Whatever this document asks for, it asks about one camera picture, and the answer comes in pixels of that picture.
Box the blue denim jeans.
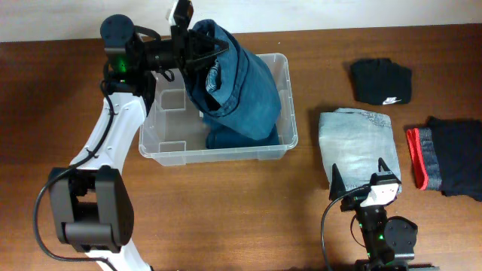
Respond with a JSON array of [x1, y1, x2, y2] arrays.
[[184, 20, 281, 140]]

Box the black shorts red grey waistband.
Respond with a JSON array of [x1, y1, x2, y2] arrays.
[[406, 117, 481, 202]]

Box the black Nike folded garment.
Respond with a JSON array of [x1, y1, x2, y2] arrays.
[[349, 58, 413, 105]]

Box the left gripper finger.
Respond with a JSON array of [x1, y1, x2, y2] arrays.
[[188, 44, 229, 75], [190, 29, 218, 47]]

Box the light grey folded jeans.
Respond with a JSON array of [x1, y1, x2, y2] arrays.
[[319, 108, 401, 191]]

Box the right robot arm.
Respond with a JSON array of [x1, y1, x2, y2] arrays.
[[321, 158, 440, 271]]

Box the clear plastic storage container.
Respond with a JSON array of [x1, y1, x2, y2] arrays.
[[139, 53, 298, 166]]

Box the dark teal shirt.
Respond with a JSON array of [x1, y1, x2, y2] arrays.
[[203, 118, 279, 149]]

